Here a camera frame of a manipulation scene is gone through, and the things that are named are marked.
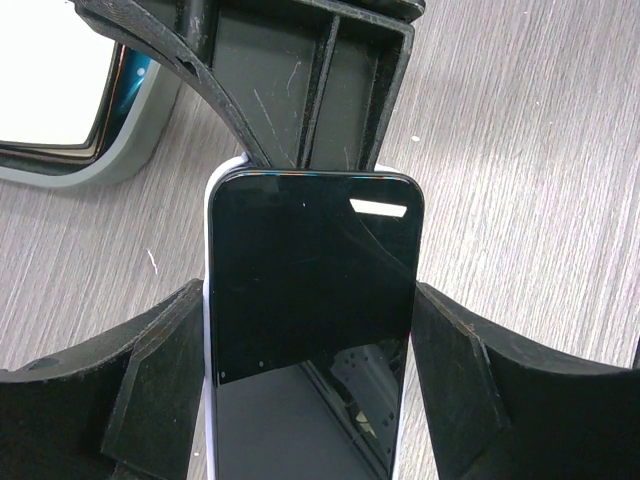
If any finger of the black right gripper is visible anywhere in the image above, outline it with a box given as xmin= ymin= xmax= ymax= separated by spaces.
xmin=75 ymin=0 xmax=425 ymax=170

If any black bare phone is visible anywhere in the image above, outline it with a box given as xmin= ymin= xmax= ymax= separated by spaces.
xmin=207 ymin=169 xmax=426 ymax=480

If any dark green plastic tray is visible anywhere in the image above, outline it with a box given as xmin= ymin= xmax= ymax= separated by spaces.
xmin=1 ymin=60 xmax=181 ymax=190

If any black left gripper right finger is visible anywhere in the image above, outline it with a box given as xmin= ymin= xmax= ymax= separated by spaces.
xmin=411 ymin=283 xmax=639 ymax=479

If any white square plate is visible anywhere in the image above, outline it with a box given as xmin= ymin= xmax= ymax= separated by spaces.
xmin=1 ymin=0 xmax=115 ymax=146

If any blue dotted plate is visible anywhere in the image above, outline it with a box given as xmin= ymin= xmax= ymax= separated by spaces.
xmin=100 ymin=46 xmax=151 ymax=154

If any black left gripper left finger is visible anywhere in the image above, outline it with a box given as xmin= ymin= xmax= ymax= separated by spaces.
xmin=1 ymin=279 xmax=204 ymax=479

